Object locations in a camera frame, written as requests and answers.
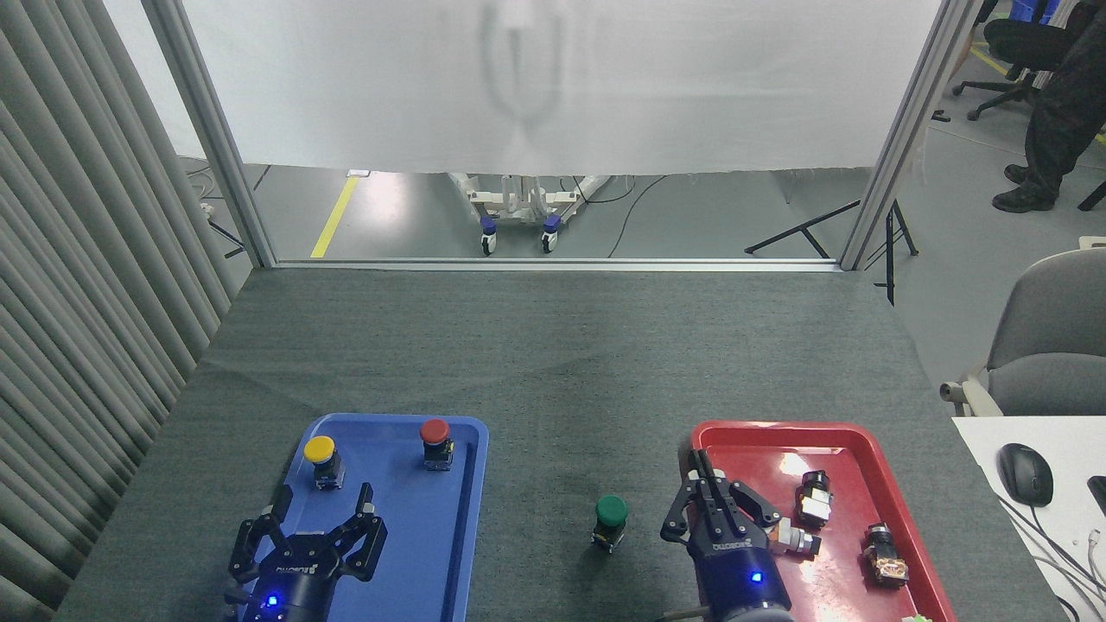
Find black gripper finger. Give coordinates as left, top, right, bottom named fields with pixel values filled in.
left=228, top=484, right=295, bottom=584
left=661, top=448, right=712, bottom=546
left=701, top=450, right=784, bottom=542
left=332, top=482, right=388, bottom=582

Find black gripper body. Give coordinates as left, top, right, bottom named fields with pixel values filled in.
left=688, top=530, right=794, bottom=622
left=240, top=533, right=347, bottom=622

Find green push button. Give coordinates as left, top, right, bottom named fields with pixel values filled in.
left=591, top=494, right=630, bottom=554

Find yellow push button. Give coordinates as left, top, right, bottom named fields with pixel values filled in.
left=303, top=435, right=346, bottom=491

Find red push button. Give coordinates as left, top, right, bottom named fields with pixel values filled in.
left=419, top=418, right=455, bottom=472

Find blue plastic tray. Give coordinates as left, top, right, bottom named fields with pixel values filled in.
left=229, top=413, right=490, bottom=622

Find red plastic tray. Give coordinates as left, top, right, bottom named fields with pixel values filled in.
left=690, top=421, right=958, bottom=622

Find black tripod stand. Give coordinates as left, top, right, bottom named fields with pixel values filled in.
left=745, top=199, right=919, bottom=307

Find yellow floor tape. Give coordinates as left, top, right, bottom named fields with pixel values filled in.
left=310, top=175, right=359, bottom=259

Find grey pleated curtain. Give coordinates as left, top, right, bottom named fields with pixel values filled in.
left=0, top=0, right=238, bottom=622

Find black computer mouse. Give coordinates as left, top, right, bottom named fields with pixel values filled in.
left=997, top=443, right=1054, bottom=507

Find white stand on wheels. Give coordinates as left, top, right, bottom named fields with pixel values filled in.
left=449, top=173, right=611, bottom=256

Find white desk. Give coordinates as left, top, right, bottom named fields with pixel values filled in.
left=952, top=416, right=1106, bottom=622

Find grey upholstered chair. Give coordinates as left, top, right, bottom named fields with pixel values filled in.
left=940, top=248, right=1106, bottom=417

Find white hanging sheet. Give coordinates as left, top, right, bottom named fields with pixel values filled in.
left=104, top=0, right=947, bottom=177

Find standing person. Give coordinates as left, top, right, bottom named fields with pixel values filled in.
left=992, top=0, right=1106, bottom=213

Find black office chair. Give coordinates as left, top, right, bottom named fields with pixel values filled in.
left=952, top=0, right=1077, bottom=123

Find silver and white switch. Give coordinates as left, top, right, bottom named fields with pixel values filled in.
left=769, top=518, right=823, bottom=559

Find black and white switch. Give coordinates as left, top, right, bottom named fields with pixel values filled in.
left=796, top=471, right=834, bottom=528

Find black switch with copper contacts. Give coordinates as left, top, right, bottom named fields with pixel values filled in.
left=862, top=523, right=911, bottom=588

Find silver frame rail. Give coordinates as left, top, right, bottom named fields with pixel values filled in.
left=259, top=257, right=843, bottom=274

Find black floor cable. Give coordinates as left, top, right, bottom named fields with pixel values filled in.
left=607, top=175, right=675, bottom=258

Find black mouse cable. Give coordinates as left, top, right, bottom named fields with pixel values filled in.
left=994, top=492, right=1106, bottom=606

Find silver frame post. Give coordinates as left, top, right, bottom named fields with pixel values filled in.
left=143, top=0, right=277, bottom=269
left=838, top=0, right=982, bottom=271

